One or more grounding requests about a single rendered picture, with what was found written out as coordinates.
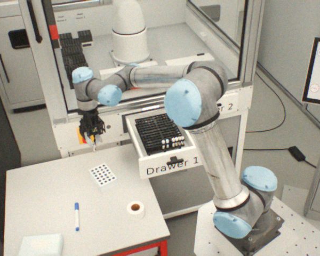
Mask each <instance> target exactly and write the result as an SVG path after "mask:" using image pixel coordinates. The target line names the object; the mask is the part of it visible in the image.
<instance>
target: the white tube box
mask: <svg viewBox="0 0 320 256"><path fill-rule="evenodd" d="M110 173H112V174H113V172H112V171H111V170H110V168H109V167H108V166H107V165H106V163H103V164H101V165H99V166H96V167H94V168H92V169H90V170H89V175H90V177H91V179H92V180H93V182H94V183H95V184H96V186H97V187H98V188H99V190H100V191H101V192H104V191H106V190H108V189H110V188H112V187H114V186H116V185H118V179H117V177H116V176H115V175H114V174H113V176H112V177H111V176H110Z"/></svg>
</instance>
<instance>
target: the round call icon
mask: <svg viewBox="0 0 320 256"><path fill-rule="evenodd" d="M319 88H320V84H315V83H310V88H309V92H312V93H319Z"/></svg>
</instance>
